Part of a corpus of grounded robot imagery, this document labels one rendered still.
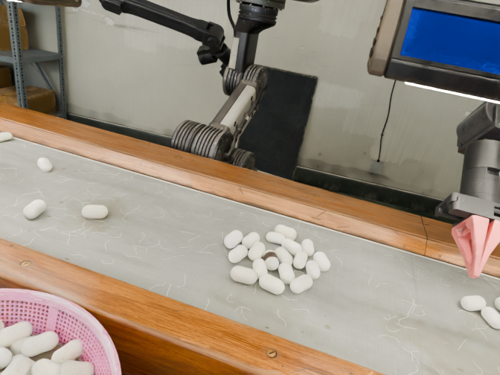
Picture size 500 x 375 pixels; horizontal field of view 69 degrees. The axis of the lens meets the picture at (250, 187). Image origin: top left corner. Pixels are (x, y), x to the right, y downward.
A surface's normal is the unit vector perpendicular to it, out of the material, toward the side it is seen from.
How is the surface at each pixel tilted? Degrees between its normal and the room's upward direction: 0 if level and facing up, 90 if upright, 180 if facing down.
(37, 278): 0
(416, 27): 58
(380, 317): 0
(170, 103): 90
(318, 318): 0
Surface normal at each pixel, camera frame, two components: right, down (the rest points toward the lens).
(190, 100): -0.18, 0.41
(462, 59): -0.15, -0.15
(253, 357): 0.17, -0.88
